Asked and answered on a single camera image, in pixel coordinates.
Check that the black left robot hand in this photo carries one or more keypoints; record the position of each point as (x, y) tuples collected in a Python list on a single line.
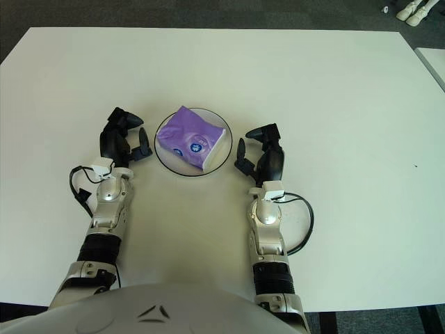
[(111, 142)]

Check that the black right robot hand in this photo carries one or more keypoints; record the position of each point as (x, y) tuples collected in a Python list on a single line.
[(274, 161)]

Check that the purple tissue paper pack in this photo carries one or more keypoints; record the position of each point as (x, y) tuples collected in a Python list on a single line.
[(187, 135)]

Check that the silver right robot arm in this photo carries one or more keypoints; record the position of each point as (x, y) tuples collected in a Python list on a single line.
[(266, 212)]

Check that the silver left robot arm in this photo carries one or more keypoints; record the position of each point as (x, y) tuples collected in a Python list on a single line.
[(107, 195)]

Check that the white plate with black rim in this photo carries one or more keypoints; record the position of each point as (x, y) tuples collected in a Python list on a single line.
[(218, 120)]

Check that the black table leg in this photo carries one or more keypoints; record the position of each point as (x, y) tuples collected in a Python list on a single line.
[(327, 323), (427, 321)]

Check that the grey robot torso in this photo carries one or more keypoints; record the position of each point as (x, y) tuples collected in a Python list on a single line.
[(156, 313)]

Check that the white side table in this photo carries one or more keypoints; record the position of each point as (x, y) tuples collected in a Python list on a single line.
[(434, 62)]

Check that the white robot foot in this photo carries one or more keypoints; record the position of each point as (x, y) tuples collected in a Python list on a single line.
[(419, 19), (407, 13)]

